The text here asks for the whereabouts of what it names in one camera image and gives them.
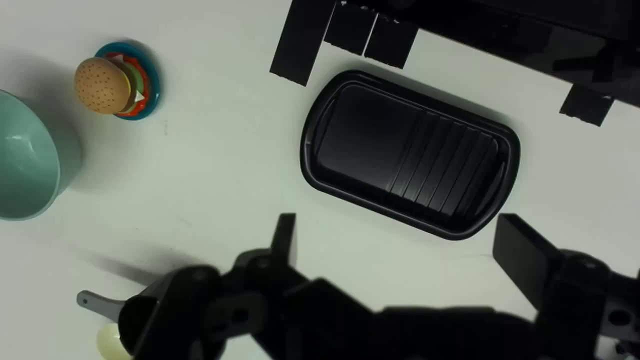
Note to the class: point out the cream toy plate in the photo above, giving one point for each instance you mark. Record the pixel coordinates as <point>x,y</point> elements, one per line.
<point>110,343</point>

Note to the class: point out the mint green bowl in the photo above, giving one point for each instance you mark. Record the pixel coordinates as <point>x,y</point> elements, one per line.
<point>27,160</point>

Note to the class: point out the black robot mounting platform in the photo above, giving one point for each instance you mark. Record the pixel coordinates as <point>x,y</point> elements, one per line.
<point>532,27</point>

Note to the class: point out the toy hamburger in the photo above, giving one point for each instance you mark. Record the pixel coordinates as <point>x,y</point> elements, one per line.
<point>101,85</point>

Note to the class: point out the small blue plate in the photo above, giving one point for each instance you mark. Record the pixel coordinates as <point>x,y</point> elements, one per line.
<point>152,81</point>

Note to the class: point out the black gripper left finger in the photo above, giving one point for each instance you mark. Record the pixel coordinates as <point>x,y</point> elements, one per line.
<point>266,312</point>

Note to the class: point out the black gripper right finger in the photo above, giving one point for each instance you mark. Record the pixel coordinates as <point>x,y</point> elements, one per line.
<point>573,300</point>

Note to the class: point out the black ribbed baking tray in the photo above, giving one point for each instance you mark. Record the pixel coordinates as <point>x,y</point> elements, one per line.
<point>406,153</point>

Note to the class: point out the black tape strip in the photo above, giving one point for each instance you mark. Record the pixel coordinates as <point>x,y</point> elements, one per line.
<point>302,41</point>
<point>390,41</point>
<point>351,30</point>
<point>586,104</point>

